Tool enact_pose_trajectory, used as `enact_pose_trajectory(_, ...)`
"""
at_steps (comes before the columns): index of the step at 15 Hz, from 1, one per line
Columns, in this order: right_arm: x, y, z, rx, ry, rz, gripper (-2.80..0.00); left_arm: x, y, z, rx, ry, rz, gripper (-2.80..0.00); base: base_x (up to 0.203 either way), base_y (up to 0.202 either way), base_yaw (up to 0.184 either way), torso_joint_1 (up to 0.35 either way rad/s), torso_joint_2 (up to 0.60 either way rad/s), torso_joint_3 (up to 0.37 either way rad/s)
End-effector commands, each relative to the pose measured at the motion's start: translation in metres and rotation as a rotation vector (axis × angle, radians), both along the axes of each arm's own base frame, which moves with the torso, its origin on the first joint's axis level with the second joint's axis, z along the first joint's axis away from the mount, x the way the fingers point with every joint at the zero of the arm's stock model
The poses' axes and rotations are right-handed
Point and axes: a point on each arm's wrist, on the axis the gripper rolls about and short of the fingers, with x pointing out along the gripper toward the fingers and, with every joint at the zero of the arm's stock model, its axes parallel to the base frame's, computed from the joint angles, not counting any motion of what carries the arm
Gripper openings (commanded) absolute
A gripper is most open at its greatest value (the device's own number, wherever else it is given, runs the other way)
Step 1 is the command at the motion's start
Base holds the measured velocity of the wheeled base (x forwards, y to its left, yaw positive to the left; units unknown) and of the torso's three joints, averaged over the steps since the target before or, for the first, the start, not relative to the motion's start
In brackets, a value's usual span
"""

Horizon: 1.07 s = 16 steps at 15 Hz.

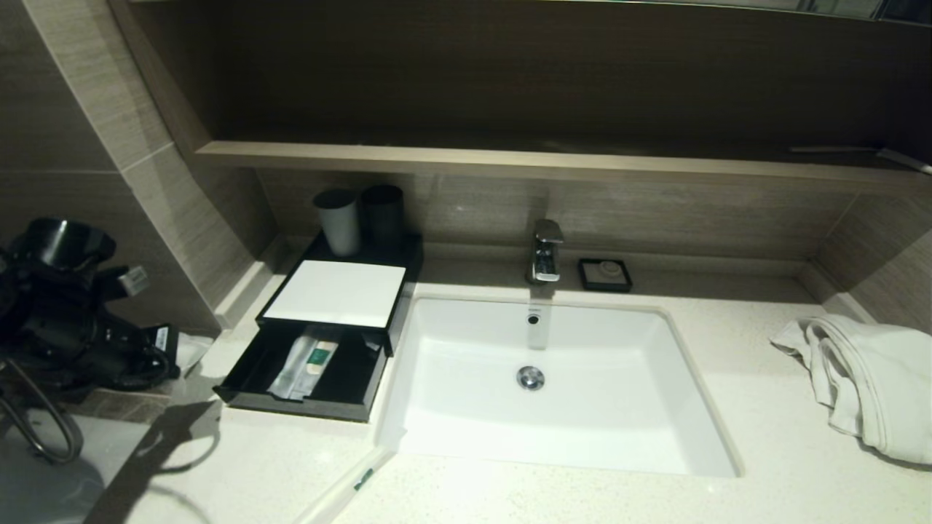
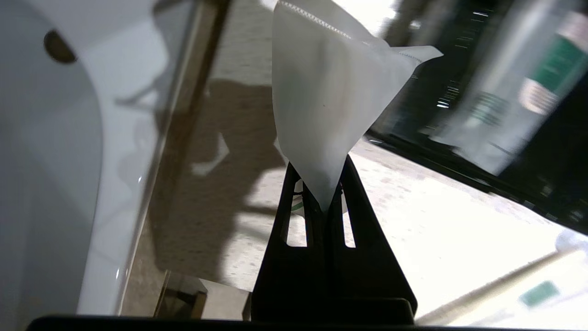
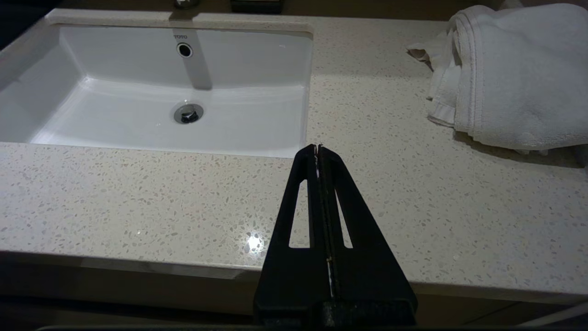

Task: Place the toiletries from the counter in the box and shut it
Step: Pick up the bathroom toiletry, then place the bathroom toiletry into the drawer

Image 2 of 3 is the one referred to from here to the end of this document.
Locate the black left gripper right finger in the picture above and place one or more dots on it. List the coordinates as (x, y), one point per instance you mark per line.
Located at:
(372, 276)

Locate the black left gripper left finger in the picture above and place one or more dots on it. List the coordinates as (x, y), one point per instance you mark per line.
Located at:
(285, 276)

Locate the toothbrush with green mark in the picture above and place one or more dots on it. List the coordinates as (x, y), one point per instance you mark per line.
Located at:
(528, 296)

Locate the small clear cotton packet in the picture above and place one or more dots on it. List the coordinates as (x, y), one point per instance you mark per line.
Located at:
(326, 101)

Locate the long clear packet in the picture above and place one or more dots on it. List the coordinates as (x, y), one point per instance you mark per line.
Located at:
(482, 115)

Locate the black sliding drawer tray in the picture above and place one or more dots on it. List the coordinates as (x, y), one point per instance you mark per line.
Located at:
(551, 193)

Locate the dark round tub fitting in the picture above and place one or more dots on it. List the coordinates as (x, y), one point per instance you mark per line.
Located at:
(59, 46)

